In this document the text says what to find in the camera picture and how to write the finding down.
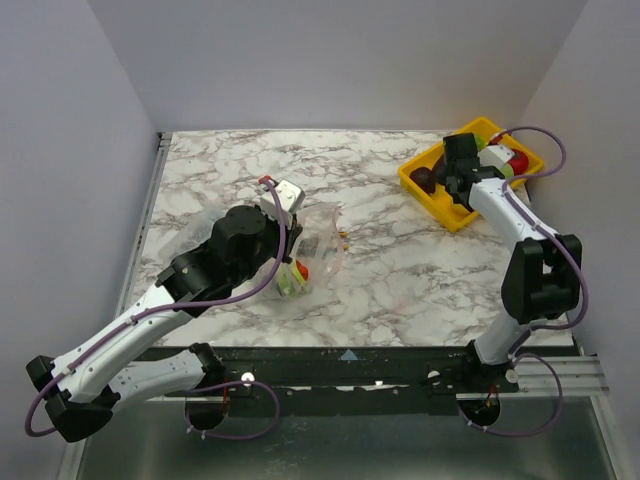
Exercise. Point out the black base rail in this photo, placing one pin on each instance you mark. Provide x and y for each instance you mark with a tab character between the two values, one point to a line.
350	381

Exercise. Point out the red toy tomato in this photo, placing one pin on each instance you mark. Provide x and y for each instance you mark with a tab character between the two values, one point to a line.
519	162

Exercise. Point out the dark red toy beet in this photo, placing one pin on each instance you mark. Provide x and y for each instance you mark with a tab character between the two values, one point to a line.
425	179

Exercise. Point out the yellow plastic tray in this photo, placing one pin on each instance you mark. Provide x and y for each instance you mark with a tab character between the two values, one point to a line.
439	203

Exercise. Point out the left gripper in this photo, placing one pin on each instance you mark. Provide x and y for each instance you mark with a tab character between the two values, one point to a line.
292	235

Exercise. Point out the clear zip top bag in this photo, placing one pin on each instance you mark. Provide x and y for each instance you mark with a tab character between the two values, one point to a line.
318	247

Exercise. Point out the purple toy eggplant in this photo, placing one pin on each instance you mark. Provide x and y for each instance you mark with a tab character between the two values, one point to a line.
439	171

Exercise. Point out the red toy chili pepper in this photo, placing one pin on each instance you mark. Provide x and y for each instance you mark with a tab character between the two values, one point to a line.
302	270

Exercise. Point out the clear plastic box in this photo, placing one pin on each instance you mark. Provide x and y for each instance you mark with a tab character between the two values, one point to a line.
193	234

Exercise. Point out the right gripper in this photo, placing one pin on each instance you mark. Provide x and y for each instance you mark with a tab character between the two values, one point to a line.
454	171

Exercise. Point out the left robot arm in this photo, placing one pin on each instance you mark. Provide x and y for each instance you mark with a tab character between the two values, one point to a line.
80	391

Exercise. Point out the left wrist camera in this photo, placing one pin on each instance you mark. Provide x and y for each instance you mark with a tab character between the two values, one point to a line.
281	197

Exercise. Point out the green toy cabbage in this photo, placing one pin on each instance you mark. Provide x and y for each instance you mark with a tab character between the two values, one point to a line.
507	171

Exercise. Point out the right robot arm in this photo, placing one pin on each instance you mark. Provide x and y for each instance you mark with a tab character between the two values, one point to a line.
543	287

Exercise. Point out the green toy grapes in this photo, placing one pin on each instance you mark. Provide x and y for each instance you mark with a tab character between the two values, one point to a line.
481	143

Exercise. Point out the toy green onion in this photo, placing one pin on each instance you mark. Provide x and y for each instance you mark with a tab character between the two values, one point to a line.
284	284

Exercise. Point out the yellow handled pliers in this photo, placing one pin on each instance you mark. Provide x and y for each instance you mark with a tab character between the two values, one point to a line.
344	237

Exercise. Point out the grey toy fish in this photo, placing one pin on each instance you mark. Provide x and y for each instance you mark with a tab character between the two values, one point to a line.
291	279

